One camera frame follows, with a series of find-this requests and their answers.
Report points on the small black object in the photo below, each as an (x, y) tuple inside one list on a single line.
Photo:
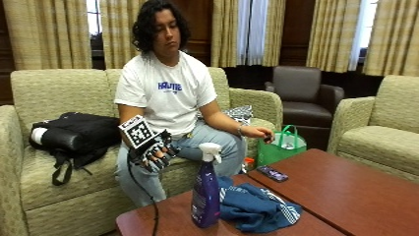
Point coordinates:
[(267, 139)]

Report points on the green tote bag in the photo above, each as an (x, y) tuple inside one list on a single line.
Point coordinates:
[(279, 150)]

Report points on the black white patterned cloth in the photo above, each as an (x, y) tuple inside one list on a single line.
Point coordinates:
[(239, 113)]

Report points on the white cube with black markers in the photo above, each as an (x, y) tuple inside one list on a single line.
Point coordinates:
[(135, 131)]

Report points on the orange object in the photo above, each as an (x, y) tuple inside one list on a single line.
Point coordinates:
[(248, 162)]

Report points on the dark smartphone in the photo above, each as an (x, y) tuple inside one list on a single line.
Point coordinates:
[(271, 173)]

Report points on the brown leather armchair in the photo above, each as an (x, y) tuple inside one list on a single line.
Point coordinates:
[(304, 98)]

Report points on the purple spray bottle white trigger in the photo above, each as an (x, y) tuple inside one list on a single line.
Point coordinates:
[(206, 193)]

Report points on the the person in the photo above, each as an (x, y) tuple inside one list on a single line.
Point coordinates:
[(165, 95)]

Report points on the black backpack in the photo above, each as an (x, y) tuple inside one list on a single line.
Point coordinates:
[(73, 134)]

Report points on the blue towel with white stripes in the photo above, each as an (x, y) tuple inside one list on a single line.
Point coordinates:
[(256, 206)]

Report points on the beige fabric armchair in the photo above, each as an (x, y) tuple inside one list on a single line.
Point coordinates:
[(383, 131)]

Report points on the beige curtain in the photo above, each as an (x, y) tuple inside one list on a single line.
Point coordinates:
[(274, 32), (47, 32), (332, 36), (117, 36), (392, 39), (224, 32)]

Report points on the beige fabric sofa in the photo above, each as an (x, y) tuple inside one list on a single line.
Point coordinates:
[(55, 95)]

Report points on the white sheer curtain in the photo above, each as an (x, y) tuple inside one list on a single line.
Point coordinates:
[(251, 32)]

